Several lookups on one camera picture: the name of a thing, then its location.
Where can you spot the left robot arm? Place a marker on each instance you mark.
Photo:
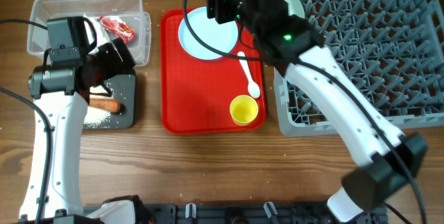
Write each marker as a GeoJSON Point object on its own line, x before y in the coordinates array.
{"type": "Point", "coordinates": [60, 93]}

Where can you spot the orange carrot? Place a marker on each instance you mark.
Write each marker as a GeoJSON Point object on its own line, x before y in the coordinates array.
{"type": "Point", "coordinates": [109, 105]}

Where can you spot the black waste tray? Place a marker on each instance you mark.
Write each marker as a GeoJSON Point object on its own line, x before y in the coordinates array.
{"type": "Point", "coordinates": [123, 88]}

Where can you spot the light blue plate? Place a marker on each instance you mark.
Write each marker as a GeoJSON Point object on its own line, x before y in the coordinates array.
{"type": "Point", "coordinates": [222, 37]}

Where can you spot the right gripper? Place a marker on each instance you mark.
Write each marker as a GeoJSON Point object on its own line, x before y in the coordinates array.
{"type": "Point", "coordinates": [217, 1]}

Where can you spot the white plastic spoon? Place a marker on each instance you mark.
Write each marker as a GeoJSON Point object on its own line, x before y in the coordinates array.
{"type": "Point", "coordinates": [253, 87]}

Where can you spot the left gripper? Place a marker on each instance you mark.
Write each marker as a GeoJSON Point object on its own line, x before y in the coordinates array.
{"type": "Point", "coordinates": [115, 65]}

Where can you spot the light green bowl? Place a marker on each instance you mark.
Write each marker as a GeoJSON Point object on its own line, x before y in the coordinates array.
{"type": "Point", "coordinates": [296, 8]}

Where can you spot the yellow plastic cup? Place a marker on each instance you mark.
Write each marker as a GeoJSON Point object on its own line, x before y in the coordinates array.
{"type": "Point", "coordinates": [244, 110]}

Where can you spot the clear plastic bin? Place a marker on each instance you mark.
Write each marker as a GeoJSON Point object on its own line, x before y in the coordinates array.
{"type": "Point", "coordinates": [130, 12]}

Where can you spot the red snack wrapper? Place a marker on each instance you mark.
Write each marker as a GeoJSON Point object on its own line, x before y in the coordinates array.
{"type": "Point", "coordinates": [118, 27]}

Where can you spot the grey dishwasher rack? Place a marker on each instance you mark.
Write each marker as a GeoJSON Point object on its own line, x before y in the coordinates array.
{"type": "Point", "coordinates": [392, 50]}

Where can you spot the red serving tray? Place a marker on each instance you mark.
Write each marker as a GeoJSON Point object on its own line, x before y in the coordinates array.
{"type": "Point", "coordinates": [195, 94]}

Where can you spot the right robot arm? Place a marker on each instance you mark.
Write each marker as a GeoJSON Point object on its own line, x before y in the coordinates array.
{"type": "Point", "coordinates": [386, 158]}

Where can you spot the white rice pile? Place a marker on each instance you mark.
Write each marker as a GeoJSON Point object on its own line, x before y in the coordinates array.
{"type": "Point", "coordinates": [96, 116]}

